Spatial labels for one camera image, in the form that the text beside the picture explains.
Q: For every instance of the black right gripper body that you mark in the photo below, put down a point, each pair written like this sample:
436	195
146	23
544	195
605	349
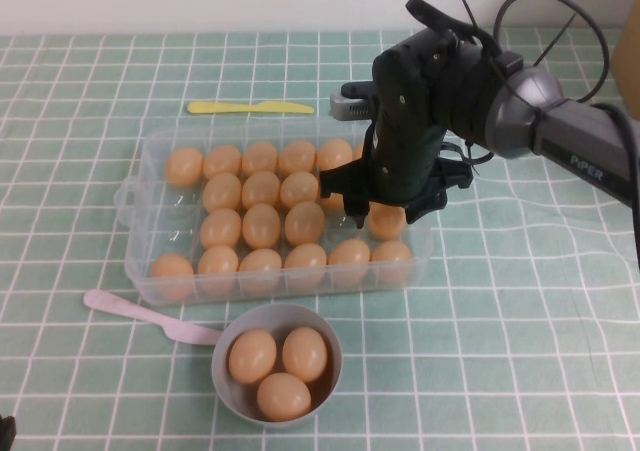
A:
405	121

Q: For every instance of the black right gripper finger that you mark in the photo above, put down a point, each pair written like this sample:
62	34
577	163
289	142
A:
450	178
352	186

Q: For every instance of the brown egg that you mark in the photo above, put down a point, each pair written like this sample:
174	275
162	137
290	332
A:
332	202
221	161
259	269
332	153
304	266
391	261
304	223
172	273
387	223
259	158
252	356
348	261
304	354
183	167
299	189
220	228
359	152
222	192
283	396
261	226
217	267
296	157
260	189

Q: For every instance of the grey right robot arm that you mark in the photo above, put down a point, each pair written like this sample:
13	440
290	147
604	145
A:
575	136

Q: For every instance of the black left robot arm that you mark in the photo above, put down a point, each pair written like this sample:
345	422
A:
6	433

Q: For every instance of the clear plastic egg box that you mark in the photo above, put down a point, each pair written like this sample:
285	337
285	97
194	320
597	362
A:
137	211

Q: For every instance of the brown cardboard box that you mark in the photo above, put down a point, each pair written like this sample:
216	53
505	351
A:
630	46

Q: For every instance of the yellow plastic knife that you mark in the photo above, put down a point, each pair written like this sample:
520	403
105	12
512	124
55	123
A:
225	108

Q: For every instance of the green checked tablecloth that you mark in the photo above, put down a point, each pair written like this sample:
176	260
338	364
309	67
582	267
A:
500	321

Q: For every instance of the grey-blue round bowl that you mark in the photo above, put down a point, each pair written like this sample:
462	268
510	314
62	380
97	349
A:
220	376

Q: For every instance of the pink plastic knife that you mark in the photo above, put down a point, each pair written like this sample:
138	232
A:
125	308

